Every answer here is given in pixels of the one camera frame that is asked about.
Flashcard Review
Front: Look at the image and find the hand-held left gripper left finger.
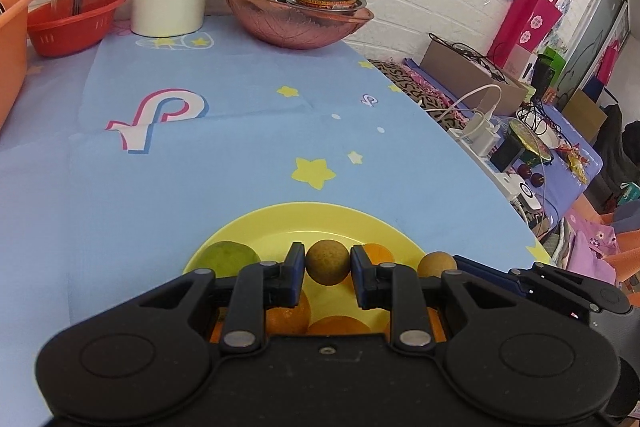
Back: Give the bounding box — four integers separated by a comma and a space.
137, 242, 306, 354

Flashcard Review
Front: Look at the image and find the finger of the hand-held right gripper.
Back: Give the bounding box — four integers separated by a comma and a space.
452, 254, 523, 295

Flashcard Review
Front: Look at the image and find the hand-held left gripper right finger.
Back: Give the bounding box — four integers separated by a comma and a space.
350, 245, 518, 349

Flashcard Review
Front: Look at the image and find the small orange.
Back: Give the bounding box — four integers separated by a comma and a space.
362, 243, 396, 265

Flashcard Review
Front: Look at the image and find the brown longan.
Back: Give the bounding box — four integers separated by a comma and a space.
305, 240, 351, 286
417, 252, 458, 279

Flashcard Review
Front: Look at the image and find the yellow plastic plate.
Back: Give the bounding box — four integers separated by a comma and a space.
183, 202, 428, 338

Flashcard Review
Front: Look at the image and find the green fruit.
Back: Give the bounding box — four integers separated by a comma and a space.
192, 241, 262, 279

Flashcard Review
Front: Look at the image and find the purple flowered cloth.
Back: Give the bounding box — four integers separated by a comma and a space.
565, 217, 621, 283

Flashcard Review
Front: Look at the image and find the white power strip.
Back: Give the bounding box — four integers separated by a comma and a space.
447, 127, 543, 212

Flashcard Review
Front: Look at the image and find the black power adapter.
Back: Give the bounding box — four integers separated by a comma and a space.
490, 137, 526, 172

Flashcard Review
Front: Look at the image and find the cup with yellow lid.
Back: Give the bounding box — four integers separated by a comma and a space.
502, 117, 556, 162

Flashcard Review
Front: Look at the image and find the white charger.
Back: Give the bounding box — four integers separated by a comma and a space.
467, 109, 501, 155

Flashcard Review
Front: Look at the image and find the blue printed tablecloth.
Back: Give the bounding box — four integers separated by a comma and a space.
0, 14, 551, 358

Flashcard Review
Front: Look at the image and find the small brown cardboard box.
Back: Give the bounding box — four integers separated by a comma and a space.
562, 89, 608, 142

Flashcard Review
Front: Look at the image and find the leopard print cloth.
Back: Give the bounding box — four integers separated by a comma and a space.
370, 59, 471, 132

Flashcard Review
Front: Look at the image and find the pink glass bowl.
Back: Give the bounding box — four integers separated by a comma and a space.
218, 0, 375, 50

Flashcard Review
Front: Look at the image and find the pink gift bag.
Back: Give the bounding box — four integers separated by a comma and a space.
487, 0, 565, 58

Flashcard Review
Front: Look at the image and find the patterned rim bowl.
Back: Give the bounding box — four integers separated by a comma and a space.
292, 0, 361, 11

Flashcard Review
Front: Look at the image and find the red plastic basket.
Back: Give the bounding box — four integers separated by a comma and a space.
26, 0, 127, 58

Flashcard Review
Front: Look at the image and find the orange plastic basket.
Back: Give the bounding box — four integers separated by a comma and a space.
0, 0, 43, 130

